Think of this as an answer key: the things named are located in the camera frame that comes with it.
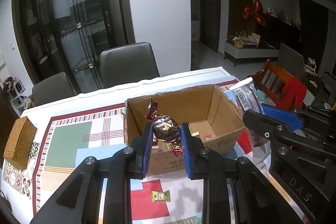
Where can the glass sliding door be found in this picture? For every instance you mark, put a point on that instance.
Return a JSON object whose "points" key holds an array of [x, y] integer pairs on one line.
{"points": [[69, 36]]}

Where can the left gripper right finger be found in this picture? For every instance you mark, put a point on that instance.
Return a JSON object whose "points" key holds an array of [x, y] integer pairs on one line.
{"points": [[233, 188]]}

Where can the white cake snack packet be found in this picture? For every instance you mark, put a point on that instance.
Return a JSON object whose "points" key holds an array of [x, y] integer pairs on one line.
{"points": [[209, 137]]}

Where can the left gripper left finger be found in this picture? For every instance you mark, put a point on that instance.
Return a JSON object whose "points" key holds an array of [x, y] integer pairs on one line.
{"points": [[77, 200]]}

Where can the woven wicker box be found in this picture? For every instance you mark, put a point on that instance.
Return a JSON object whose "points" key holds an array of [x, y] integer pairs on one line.
{"points": [[19, 143]]}

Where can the white shelf with clutter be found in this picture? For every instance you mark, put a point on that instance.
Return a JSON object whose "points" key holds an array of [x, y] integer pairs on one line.
{"points": [[15, 93]]}

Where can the red wooden chair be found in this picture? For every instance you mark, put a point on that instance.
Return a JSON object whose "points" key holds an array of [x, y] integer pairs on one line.
{"points": [[284, 90]]}

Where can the red foil balloons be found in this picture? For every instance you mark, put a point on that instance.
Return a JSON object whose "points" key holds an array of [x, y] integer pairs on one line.
{"points": [[255, 11]]}

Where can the green yellow candy packet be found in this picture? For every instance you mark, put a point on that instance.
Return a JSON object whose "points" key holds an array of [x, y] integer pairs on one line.
{"points": [[160, 196]]}

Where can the grey chair left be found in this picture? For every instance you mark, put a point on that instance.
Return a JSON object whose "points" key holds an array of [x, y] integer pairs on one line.
{"points": [[53, 88]]}

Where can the foil twisted chocolate candy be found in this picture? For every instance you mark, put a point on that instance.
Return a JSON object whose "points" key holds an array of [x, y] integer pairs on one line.
{"points": [[165, 128]]}

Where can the grey chair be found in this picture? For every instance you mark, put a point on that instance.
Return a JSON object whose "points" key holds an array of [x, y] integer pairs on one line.
{"points": [[53, 88], [128, 64]]}

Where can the colourful patchwork tablecloth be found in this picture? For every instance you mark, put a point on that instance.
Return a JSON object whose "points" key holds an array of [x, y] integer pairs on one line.
{"points": [[101, 132]]}

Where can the patterned tile table mat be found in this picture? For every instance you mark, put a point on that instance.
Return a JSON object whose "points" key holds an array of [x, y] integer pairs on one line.
{"points": [[19, 179]]}

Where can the grey chair right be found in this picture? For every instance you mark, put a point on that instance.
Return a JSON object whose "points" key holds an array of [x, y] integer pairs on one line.
{"points": [[128, 64]]}

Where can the silver dark snack bar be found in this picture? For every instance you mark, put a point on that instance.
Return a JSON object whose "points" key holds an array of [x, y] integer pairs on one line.
{"points": [[246, 98]]}

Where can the white low side cabinet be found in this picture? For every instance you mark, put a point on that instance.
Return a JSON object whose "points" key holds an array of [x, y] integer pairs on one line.
{"points": [[241, 48]]}

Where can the gold candy packet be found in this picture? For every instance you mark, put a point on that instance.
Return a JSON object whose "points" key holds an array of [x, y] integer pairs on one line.
{"points": [[195, 134]]}

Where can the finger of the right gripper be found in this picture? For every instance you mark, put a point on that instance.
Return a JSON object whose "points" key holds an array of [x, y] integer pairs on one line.
{"points": [[271, 129], [286, 117]]}

